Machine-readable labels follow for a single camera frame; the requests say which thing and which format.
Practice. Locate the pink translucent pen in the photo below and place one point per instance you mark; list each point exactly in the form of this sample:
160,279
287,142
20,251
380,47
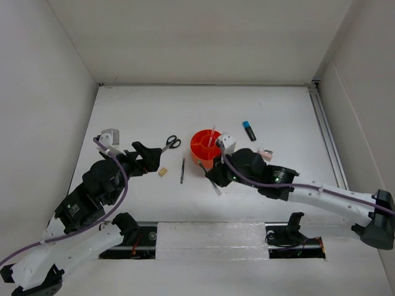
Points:
211,137

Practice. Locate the black handled scissors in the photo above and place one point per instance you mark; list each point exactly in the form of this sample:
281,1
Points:
172,142

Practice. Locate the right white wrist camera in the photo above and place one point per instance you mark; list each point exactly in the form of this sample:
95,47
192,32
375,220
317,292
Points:
226,143

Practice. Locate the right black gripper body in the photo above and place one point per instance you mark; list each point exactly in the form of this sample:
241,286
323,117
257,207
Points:
227,174

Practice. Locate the small tan eraser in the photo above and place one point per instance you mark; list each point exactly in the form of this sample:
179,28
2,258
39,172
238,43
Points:
162,172

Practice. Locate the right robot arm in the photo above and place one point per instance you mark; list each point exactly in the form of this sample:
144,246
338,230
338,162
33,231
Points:
368,217

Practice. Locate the aluminium side rail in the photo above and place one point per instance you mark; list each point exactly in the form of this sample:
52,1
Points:
327,136

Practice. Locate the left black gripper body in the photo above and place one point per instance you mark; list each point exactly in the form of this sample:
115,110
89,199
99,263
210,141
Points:
137,167

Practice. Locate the black clear gel pen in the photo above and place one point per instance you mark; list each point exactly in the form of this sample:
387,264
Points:
215,187

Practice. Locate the orange round compartment organizer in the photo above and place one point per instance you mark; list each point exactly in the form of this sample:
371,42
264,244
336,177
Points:
199,149

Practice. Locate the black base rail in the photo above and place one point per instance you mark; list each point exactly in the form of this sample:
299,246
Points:
195,241

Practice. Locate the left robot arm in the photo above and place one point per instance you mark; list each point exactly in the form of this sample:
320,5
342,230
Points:
42,271

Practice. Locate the blue capped black highlighter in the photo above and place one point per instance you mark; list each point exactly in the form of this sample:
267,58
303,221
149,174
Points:
248,129

